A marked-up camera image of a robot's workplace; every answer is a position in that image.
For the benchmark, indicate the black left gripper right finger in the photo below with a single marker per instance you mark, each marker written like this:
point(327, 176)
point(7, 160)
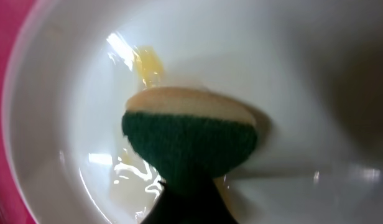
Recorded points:
point(208, 207)

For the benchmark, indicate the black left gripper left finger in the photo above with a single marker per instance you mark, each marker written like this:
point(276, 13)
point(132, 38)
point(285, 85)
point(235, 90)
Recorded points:
point(172, 206)

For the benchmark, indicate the green and yellow sponge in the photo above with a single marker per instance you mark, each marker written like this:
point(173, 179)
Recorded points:
point(190, 136)

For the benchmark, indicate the light blue plate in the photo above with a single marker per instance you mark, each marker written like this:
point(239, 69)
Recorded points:
point(315, 68)

